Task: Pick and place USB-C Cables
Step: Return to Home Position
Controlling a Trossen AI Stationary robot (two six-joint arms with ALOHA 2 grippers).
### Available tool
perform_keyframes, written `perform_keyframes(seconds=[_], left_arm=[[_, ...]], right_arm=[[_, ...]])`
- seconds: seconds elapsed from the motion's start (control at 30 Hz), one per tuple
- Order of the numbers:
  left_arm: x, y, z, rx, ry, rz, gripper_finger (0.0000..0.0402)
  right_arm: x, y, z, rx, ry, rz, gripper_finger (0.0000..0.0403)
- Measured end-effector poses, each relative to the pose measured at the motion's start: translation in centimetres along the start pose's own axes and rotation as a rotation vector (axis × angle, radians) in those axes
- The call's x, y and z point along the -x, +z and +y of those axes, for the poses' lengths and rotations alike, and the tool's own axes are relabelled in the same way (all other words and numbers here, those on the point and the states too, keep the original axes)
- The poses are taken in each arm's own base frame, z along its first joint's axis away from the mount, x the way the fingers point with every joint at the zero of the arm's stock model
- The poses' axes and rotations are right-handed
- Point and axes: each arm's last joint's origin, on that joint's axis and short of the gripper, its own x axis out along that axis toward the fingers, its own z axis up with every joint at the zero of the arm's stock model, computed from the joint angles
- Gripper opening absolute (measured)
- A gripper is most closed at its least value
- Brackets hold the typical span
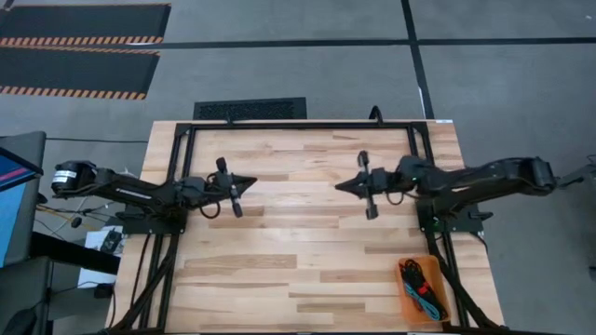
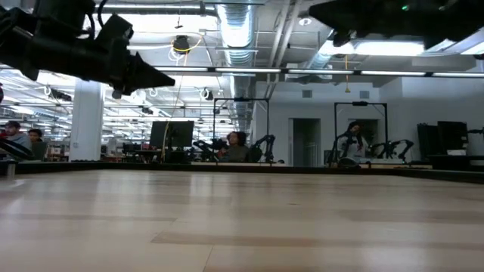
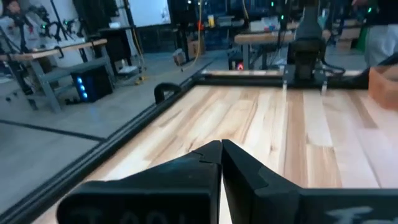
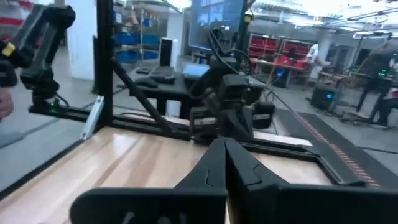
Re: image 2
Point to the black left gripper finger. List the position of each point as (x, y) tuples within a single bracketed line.
[(147, 77)]

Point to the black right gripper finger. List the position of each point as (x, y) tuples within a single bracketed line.
[(340, 15), (343, 38)]

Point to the black background robot arm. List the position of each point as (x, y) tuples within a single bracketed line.
[(271, 149), (204, 147), (393, 143)]

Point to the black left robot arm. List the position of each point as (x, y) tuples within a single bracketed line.
[(38, 49)]

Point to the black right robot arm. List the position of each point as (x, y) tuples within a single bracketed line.
[(461, 19)]

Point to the large ceiling light panel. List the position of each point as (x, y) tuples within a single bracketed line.
[(389, 49)]

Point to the round white ceiling fixture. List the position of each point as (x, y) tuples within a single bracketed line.
[(303, 22)]

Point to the long ceiling strip light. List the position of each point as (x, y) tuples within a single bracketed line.
[(185, 69), (393, 73), (247, 70), (457, 75), (321, 72)]

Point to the black computer monitor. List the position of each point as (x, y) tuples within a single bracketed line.
[(172, 134)]

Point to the white building pillar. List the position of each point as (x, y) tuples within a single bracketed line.
[(87, 128)]

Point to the person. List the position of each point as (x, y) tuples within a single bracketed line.
[(17, 138), (353, 147), (38, 145), (236, 153)]

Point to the grey door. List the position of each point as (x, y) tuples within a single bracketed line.
[(306, 140)]

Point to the black equipment case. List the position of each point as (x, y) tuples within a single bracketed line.
[(427, 141), (453, 136)]

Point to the small white box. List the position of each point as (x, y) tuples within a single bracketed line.
[(457, 152)]

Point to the silver ventilation duct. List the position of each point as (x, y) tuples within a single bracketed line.
[(236, 30), (321, 58)]

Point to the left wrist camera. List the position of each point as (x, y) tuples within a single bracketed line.
[(115, 32)]

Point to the black hanging ceiling camera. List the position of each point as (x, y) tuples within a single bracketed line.
[(181, 43)]

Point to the grey wall vent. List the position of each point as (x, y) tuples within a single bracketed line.
[(307, 93), (364, 94)]

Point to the black rig frame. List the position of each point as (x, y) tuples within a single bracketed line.
[(242, 99), (359, 103)]

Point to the black metal table frame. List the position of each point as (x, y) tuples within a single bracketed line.
[(151, 167)]

